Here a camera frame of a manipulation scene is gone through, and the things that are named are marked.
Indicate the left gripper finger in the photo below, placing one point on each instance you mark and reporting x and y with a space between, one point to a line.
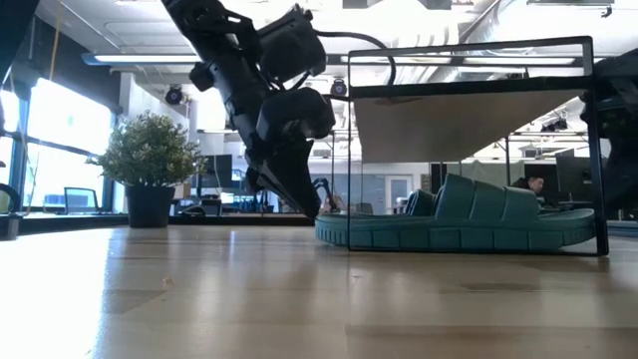
269 189
296 174

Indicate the green rubber slide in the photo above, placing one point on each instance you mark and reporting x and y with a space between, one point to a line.
421 203
448 234

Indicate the wooden shelf black metal frame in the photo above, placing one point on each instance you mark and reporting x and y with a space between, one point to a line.
448 129

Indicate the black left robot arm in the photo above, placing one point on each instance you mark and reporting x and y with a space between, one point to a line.
209 25

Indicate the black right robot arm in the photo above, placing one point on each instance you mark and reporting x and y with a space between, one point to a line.
620 100

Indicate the background robot arms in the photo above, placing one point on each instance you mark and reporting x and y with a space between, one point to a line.
326 187

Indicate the round black ceiling speaker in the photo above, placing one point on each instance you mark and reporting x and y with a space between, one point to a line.
338 89
173 95

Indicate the potted green plant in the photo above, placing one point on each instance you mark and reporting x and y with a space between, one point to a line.
149 149

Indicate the long ceiling light strip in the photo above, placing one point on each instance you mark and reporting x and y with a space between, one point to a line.
149 58

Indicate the small laptop screen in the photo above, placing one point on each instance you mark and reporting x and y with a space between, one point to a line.
80 199

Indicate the person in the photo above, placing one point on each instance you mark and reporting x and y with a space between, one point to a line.
536 184

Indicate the large black monitor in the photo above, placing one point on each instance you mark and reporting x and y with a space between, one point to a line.
573 179

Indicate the black metal rig frame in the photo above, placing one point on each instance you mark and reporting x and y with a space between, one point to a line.
224 219

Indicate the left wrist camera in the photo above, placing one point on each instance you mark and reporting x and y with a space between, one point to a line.
291 47

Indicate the silver air duct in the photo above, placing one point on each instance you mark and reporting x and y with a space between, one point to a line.
478 30

